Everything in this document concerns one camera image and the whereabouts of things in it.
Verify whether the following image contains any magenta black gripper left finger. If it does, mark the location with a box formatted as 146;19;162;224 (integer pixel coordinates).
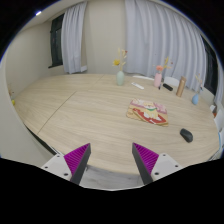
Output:
41;142;92;186

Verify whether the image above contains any black computer mouse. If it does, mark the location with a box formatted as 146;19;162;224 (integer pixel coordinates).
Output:
180;128;193;143

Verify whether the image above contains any dark window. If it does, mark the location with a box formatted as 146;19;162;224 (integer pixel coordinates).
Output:
50;15;64;67
203;39;218;95

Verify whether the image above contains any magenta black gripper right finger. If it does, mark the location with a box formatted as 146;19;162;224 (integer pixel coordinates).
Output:
131;142;184;186

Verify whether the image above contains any green vase with yellow flowers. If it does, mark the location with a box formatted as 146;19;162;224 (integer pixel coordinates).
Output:
113;49;127;86

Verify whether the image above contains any right white curtain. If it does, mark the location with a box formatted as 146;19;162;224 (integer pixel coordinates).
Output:
124;0;206;90

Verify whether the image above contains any cartoon dog mouse pad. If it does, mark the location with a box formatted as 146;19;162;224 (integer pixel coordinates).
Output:
126;99;168;126

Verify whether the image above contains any blue vase with dried flowers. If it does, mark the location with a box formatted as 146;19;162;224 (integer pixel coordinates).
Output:
191;74;203;105

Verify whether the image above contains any white chair at right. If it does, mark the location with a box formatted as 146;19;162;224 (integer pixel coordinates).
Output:
211;109;224;160

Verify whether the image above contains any pink vase with orange flowers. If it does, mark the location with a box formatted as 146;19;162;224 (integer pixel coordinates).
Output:
154;56;169;88

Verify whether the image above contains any white curtain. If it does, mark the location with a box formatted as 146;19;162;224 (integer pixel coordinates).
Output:
61;2;87;74
124;0;206;90

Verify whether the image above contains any left white curtain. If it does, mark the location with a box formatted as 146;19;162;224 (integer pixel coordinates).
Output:
61;2;87;74

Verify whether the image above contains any right dark window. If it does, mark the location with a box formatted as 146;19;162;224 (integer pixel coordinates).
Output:
203;39;218;95

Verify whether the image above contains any black remote control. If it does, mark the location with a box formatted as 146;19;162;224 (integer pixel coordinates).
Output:
163;83;173;91

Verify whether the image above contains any left dark window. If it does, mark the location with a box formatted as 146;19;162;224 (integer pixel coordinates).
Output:
50;15;64;67

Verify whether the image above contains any white remote control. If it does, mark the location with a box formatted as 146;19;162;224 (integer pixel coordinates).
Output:
131;82;144;90

